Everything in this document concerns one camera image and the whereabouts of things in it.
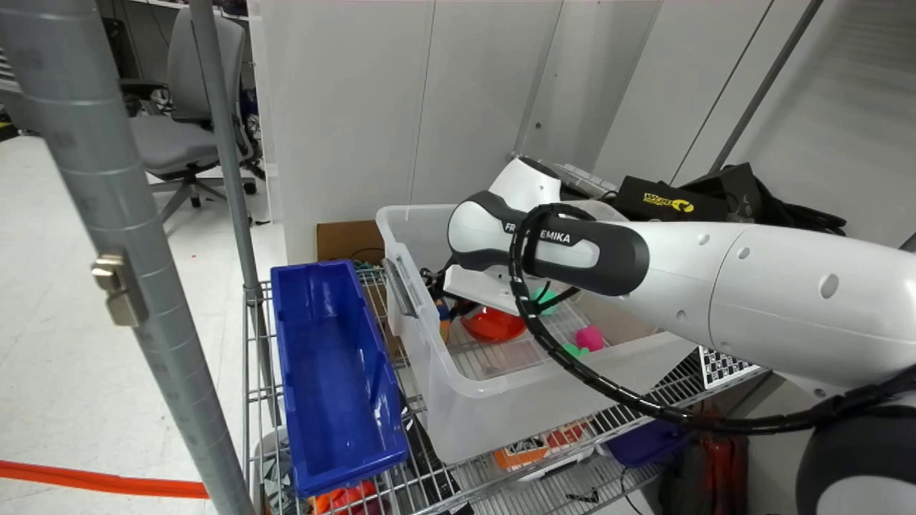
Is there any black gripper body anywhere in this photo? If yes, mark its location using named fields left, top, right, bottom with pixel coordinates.
left=430, top=271, right=473, bottom=322

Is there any red bowl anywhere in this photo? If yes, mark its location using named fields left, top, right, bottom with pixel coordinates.
left=465, top=306, right=526, bottom=345

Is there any brown cardboard piece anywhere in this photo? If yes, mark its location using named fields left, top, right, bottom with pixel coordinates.
left=315, top=218, right=386, bottom=266

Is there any clear plastic bin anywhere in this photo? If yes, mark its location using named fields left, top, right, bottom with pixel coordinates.
left=373, top=200, right=712, bottom=465

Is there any blue plastic bin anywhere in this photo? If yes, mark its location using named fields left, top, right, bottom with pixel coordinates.
left=270, top=261, right=412, bottom=501

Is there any pink toy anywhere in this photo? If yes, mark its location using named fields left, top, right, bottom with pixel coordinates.
left=574, top=322, right=609, bottom=354

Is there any orange and white box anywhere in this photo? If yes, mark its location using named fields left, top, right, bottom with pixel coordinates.
left=489, top=419, right=595, bottom=477

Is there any silver tube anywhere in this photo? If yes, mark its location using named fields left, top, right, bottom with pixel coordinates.
left=555, top=160, right=622, bottom=200

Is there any white cabinet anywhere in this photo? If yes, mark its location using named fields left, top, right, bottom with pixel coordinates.
left=250, top=0, right=662, bottom=266

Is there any orange item under shelf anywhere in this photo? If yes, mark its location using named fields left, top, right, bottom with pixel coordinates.
left=309, top=481, right=385, bottom=515

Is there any black bag with yellow logo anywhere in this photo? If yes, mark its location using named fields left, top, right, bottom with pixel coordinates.
left=609, top=163, right=847, bottom=238

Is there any dark blue container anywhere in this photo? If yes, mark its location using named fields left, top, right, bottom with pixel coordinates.
left=604, top=418, right=690, bottom=469

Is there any white perforated panel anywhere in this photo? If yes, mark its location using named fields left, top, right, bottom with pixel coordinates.
left=698, top=342, right=768, bottom=391

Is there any thin grey metal pole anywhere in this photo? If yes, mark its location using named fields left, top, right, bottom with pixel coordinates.
left=186, top=0, right=266, bottom=308

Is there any black and orange tool bag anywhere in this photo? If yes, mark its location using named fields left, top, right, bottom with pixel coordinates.
left=655, top=426, right=754, bottom=515

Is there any grey office chair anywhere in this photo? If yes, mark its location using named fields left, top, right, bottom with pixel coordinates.
left=126, top=7, right=270, bottom=226

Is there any brass latch clamp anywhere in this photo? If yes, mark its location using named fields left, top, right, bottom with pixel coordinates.
left=93, top=252, right=153, bottom=329

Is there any thick grey metal pole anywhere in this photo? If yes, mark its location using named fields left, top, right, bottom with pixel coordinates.
left=0, top=0, right=254, bottom=515

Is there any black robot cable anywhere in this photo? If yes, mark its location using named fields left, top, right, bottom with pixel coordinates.
left=508, top=200, right=916, bottom=436

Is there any wire cart shelf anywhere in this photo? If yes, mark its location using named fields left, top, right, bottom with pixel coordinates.
left=240, top=261, right=805, bottom=515

